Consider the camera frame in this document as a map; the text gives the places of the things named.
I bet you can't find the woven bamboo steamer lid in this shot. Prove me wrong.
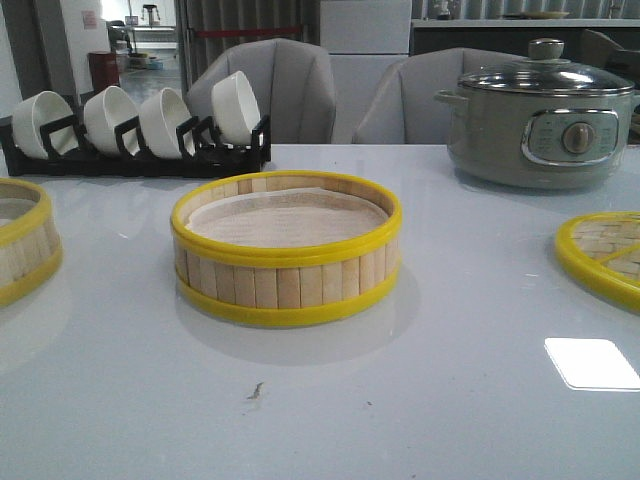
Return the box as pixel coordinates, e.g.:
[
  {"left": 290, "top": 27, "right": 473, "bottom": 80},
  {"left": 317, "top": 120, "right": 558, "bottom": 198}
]
[{"left": 554, "top": 211, "right": 639, "bottom": 313}]

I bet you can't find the bamboo steamer tray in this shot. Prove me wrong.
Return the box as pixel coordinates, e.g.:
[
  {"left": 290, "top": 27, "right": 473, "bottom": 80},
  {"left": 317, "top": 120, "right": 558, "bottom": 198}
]
[
  {"left": 1, "top": 178, "right": 63, "bottom": 306},
  {"left": 170, "top": 170, "right": 402, "bottom": 327}
]

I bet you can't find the white steamer liner paper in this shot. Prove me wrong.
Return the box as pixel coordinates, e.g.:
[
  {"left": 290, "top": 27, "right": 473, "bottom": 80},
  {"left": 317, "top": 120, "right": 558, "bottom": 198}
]
[{"left": 186, "top": 187, "right": 389, "bottom": 248}]

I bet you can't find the black dish rack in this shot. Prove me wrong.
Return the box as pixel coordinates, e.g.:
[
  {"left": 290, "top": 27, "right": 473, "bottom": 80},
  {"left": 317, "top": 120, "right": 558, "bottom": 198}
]
[{"left": 1, "top": 114, "right": 271, "bottom": 179}]

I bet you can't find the right grey chair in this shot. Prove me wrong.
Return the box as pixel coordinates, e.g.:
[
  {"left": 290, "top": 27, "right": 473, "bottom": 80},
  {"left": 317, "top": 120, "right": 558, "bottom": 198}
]
[{"left": 352, "top": 48, "right": 520, "bottom": 145}]

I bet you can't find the grey chair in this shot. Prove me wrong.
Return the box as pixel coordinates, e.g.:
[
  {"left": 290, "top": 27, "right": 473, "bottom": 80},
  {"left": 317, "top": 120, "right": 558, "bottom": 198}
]
[
  {"left": 352, "top": 48, "right": 520, "bottom": 145},
  {"left": 185, "top": 38, "right": 336, "bottom": 144}
]

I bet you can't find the white bowl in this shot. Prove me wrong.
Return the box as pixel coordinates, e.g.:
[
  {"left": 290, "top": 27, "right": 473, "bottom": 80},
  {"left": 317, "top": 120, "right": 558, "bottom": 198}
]
[
  {"left": 139, "top": 88, "right": 192, "bottom": 159},
  {"left": 11, "top": 91, "right": 73, "bottom": 159},
  {"left": 83, "top": 85, "right": 138, "bottom": 156},
  {"left": 211, "top": 71, "right": 261, "bottom": 146}
]

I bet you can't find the left grey chair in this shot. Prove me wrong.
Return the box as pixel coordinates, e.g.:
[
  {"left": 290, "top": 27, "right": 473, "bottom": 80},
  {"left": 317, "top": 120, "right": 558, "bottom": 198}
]
[{"left": 185, "top": 38, "right": 336, "bottom": 144}]

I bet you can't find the white cabinet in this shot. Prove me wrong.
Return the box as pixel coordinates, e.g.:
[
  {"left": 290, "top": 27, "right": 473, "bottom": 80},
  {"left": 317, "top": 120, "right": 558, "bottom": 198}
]
[{"left": 319, "top": 1, "right": 412, "bottom": 144}]

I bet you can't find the green electric cooking pot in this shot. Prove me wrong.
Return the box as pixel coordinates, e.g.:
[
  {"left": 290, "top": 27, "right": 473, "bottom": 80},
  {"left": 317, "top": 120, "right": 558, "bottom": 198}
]
[{"left": 434, "top": 88, "right": 639, "bottom": 190}]

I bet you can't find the dark counter with shelf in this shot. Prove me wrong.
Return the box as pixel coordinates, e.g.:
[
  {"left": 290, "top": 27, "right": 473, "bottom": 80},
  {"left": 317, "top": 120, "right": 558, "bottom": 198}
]
[{"left": 409, "top": 19, "right": 639, "bottom": 61}]

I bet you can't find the red barrier strip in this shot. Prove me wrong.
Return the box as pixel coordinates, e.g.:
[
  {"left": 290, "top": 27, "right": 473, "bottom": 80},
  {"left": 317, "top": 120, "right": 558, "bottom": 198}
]
[{"left": 193, "top": 25, "right": 304, "bottom": 38}]

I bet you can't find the red bin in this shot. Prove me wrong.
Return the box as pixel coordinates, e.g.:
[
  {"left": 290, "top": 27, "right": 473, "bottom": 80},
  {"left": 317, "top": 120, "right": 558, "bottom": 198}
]
[{"left": 88, "top": 51, "right": 120, "bottom": 94}]

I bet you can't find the glass pot lid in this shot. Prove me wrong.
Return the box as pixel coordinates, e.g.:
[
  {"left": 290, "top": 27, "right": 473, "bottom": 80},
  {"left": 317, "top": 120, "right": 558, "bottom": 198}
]
[{"left": 458, "top": 38, "right": 634, "bottom": 96}]

